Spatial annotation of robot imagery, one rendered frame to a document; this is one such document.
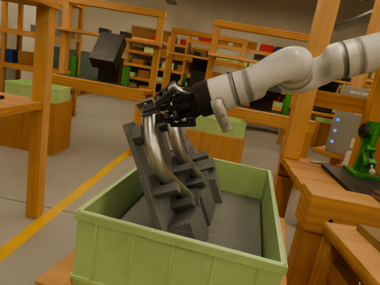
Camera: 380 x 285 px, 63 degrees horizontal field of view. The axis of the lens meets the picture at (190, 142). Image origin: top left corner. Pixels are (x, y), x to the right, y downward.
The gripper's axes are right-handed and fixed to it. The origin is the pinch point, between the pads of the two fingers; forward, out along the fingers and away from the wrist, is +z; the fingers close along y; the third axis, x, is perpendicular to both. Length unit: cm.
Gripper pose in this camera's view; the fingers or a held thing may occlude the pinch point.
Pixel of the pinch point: (152, 115)
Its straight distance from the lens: 70.3
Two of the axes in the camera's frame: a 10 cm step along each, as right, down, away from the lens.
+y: -3.4, -5.3, -7.8
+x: 0.8, 8.1, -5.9
